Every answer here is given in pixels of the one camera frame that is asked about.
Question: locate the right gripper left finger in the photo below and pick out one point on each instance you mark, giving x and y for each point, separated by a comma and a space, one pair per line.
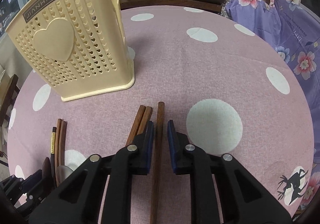
99, 190

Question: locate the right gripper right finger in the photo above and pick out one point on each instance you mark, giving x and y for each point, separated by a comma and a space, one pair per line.
222, 189

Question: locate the translucent plastic spoon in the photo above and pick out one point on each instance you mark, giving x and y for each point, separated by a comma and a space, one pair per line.
62, 173

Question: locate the dark wooden spoon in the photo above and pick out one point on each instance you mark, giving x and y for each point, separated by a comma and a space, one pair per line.
46, 169

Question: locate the black gold-band chopstick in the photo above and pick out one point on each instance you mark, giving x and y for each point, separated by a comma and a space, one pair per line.
52, 155

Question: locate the dark wooden chair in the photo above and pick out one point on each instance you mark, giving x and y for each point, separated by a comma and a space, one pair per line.
10, 96

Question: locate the pink polka dot tablecloth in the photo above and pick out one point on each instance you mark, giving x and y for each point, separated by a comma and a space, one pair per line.
225, 88

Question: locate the beige plastic utensil holder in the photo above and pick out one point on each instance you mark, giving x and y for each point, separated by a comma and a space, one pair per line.
78, 47

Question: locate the purple floral cloth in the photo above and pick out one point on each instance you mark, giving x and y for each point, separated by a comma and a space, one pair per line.
294, 34

